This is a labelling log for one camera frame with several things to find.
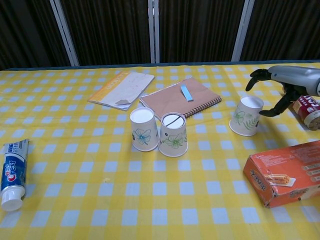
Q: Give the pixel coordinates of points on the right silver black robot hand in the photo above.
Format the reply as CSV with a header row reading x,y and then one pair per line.
x,y
295,77

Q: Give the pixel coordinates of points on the paper cup blue flower print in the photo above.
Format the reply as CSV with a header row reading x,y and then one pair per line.
x,y
143,133

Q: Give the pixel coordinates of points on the paper cup green leaf print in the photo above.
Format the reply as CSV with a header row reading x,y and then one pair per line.
x,y
246,117

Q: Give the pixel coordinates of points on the paper cup black line base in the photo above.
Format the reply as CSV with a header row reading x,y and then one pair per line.
x,y
173,138

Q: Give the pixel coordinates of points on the yellow white checkered tablecloth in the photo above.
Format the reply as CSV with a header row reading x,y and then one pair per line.
x,y
160,200

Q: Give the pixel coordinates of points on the red coffee drink bottle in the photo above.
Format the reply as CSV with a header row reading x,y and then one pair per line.
x,y
310,112

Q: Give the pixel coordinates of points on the dark curtain panel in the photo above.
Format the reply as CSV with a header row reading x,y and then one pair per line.
x,y
282,30
197,30
25,25
107,30

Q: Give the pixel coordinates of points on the orange cardboard snack box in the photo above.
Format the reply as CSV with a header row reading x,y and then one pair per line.
x,y
287,170

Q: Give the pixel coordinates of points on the light blue paper strip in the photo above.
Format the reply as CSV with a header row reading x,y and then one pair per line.
x,y
187,93

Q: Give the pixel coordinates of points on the brown spiral notebook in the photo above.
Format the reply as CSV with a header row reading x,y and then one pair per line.
x,y
170,100

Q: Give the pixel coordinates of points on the orange white booklet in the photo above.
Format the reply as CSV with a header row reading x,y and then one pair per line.
x,y
120,87

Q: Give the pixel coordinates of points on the blue white toothpaste tube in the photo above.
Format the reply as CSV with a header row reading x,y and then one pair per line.
x,y
12,175

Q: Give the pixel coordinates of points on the white partition frame post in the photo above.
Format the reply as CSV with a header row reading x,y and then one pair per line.
x,y
63,32
241,30
153,30

